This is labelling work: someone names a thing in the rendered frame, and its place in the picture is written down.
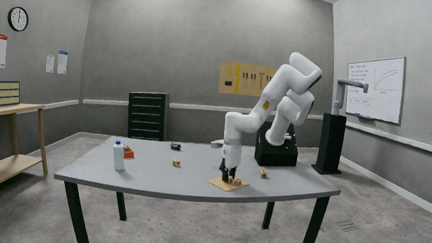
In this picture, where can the white plastic bottle with blue cap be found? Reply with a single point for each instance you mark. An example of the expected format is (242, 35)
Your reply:
(118, 153)

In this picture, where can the tan square mat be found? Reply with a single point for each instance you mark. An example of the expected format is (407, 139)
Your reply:
(226, 187)

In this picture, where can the orange pocket multimeter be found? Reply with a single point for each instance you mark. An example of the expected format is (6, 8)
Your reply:
(128, 152)

